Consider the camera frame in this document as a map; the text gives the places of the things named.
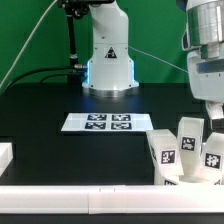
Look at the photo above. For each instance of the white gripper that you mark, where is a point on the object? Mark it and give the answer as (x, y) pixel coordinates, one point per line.
(206, 77)

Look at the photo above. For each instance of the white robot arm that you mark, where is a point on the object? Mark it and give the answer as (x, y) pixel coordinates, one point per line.
(110, 70)

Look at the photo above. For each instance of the white marker board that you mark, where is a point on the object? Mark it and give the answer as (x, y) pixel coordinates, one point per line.
(107, 122)

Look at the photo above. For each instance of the white front fence rail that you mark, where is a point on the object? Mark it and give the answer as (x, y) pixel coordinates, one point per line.
(111, 199)

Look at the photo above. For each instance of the white fence rail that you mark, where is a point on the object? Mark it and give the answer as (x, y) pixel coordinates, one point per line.
(111, 199)
(6, 156)

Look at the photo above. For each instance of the black camera stand pole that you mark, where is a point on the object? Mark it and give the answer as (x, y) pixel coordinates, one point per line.
(74, 10)

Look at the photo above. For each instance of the white left fence rail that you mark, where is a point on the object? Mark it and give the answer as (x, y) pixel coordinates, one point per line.
(6, 156)

